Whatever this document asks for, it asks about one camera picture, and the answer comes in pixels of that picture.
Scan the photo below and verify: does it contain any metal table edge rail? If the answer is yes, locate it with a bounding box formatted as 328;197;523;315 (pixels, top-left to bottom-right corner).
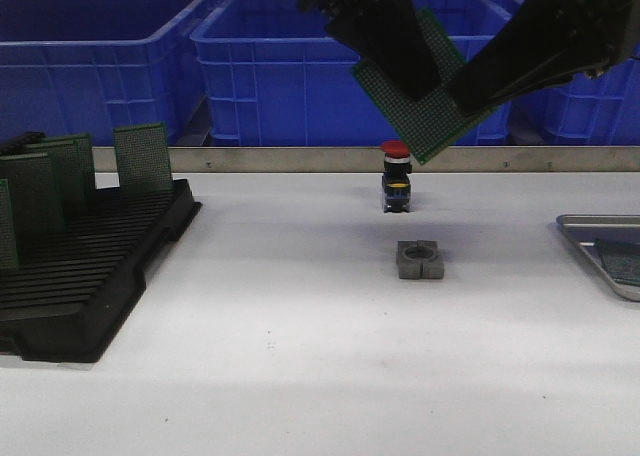
169;146;639;173

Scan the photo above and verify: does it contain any blue right plastic bin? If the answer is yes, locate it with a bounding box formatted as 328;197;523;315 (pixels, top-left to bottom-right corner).
504;0;640;148

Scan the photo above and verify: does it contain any silver metal tray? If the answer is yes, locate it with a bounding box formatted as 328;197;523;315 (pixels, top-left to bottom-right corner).
556;214;639;303

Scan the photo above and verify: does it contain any blue left plastic bin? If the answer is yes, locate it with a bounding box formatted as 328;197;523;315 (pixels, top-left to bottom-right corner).
1;0;208;146

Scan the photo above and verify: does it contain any blue center plastic bin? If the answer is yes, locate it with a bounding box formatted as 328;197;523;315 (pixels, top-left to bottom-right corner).
189;0;532;148

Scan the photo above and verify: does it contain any blue plastic bin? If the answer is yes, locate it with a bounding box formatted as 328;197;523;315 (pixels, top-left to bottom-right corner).
1;0;208;146
189;0;532;148
504;0;640;148

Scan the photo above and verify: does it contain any black slotted board rack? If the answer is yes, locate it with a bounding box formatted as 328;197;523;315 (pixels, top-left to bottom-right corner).
1;132;200;363

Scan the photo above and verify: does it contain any grey metal clamp block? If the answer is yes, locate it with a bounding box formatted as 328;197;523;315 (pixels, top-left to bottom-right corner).
396;240;445;280

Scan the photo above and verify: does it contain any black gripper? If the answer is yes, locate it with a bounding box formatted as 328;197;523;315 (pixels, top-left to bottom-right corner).
446;0;639;116
297;0;441;101

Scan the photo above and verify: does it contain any green perforated circuit board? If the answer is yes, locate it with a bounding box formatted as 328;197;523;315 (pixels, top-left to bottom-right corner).
595;239;639;286
352;8;497;165
113;122;173;194
1;153;65;236
1;179;19;271
24;133;96;216

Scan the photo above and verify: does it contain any red emergency stop button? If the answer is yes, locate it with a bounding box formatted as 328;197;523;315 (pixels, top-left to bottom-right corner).
380;140;412;213

